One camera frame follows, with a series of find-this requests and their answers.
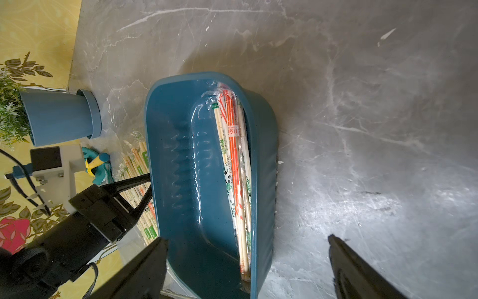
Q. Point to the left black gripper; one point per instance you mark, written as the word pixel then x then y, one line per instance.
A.
pixel 59 254

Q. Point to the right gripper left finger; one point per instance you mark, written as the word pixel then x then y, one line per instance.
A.
pixel 141 278

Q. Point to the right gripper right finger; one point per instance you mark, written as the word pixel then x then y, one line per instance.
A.
pixel 354 278

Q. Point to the green tip chopsticks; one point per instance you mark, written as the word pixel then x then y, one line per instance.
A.
pixel 144 155

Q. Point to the teal plastic storage box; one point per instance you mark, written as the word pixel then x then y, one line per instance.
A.
pixel 190 196

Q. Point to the bamboo print chopsticks in box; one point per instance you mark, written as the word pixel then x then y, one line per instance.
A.
pixel 228 179

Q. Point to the green garden glove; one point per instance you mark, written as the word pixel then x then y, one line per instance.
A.
pixel 103 174

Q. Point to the yellow hand trowel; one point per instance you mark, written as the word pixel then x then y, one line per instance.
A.
pixel 94 161

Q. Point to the potted green plant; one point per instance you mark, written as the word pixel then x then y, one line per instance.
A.
pixel 45 116

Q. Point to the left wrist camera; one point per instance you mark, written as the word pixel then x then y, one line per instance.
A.
pixel 54 169

